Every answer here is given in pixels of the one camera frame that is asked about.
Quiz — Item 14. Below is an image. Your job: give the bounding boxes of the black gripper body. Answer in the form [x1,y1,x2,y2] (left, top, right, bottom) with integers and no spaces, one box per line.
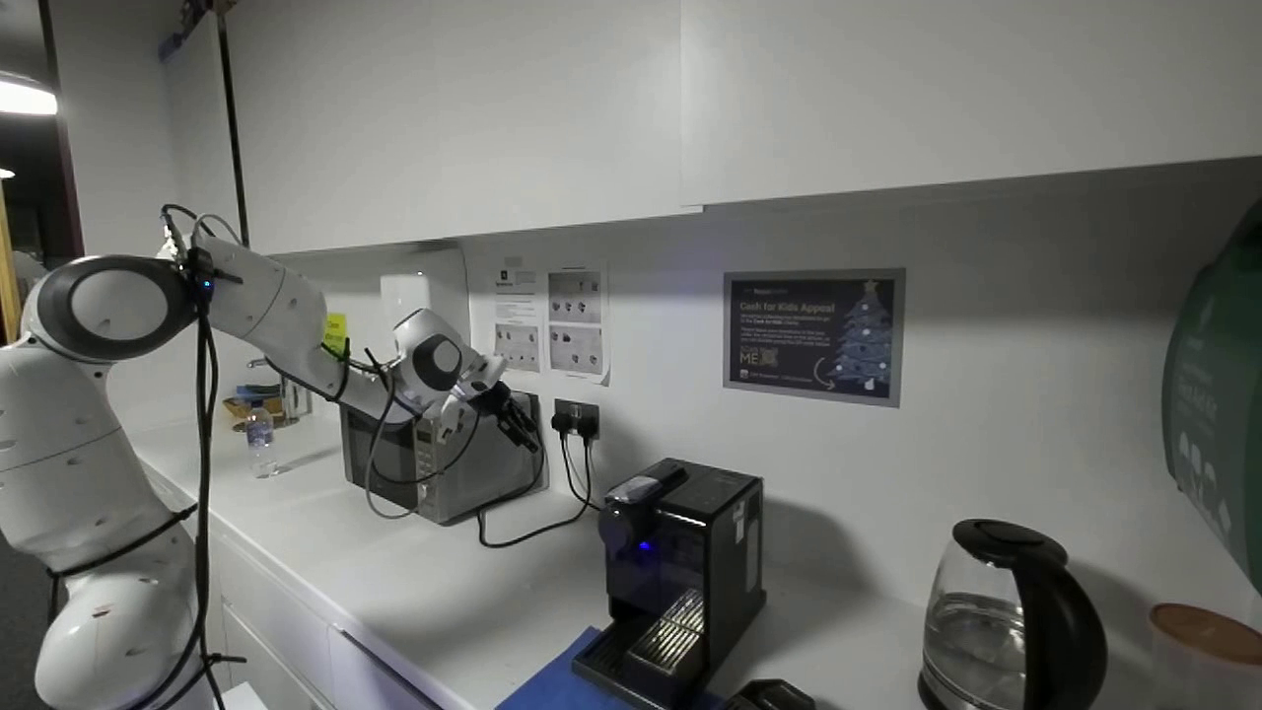
[475,377,536,444]

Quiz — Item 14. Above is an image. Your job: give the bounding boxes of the silver microwave oven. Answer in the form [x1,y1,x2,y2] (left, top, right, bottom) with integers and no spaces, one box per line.
[337,381,549,530]

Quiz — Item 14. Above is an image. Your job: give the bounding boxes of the black coffee machine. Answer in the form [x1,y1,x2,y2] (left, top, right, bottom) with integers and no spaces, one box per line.
[572,454,770,710]

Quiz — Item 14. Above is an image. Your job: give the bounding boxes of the chrome metal stand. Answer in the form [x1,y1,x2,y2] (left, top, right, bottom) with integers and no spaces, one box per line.
[269,358,317,427]

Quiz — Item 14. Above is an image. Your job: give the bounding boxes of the blue mat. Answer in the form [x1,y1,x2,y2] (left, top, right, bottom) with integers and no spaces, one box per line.
[493,628,726,710]

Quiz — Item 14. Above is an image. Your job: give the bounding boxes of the orange blue small object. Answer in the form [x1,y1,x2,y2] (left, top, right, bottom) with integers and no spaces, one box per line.
[221,381,290,449]

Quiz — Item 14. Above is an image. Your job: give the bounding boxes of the white upper cabinet door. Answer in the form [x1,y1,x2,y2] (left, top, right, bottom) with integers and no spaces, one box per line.
[681,0,1262,208]
[212,0,701,254]

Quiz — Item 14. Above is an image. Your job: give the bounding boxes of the white base cabinet front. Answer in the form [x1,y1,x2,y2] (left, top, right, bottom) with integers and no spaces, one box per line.
[132,449,458,710]

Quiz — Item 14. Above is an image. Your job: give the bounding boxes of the small black flat object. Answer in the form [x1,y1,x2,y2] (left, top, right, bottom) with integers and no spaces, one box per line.
[721,675,823,710]

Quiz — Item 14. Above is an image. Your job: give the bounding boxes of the bright ceiling light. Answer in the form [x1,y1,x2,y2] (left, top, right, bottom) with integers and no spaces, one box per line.
[0,74,62,119]

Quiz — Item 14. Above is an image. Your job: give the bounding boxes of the round brown wooden lid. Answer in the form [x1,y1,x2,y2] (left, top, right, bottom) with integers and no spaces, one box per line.
[1147,599,1262,671]

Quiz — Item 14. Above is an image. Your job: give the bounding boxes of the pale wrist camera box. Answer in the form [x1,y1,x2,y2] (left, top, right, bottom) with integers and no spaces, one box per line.
[445,366,500,409]

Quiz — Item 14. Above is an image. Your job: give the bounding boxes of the steel double wall socket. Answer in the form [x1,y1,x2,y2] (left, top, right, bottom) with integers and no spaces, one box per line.
[549,394,604,445]

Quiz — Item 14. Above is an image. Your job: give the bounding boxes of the black plug power cable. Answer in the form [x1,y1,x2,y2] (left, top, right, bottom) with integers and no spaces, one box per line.
[471,427,604,551]

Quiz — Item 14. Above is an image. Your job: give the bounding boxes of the wall power sockets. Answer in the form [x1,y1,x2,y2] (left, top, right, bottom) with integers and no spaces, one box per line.
[484,254,616,388]

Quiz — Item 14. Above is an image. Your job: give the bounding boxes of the green yellow wall sign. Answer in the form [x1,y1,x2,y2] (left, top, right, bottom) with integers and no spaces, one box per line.
[321,313,355,363]

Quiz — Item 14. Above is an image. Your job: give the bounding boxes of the dark framed wall poster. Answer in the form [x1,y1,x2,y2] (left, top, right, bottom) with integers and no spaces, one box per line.
[721,267,908,409]

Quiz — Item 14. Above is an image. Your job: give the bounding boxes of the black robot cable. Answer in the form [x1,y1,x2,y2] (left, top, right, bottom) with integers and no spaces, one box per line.
[124,203,254,710]

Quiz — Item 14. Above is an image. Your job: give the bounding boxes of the glass kettle with black handle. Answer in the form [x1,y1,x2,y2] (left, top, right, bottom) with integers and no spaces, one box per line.
[917,517,1111,710]

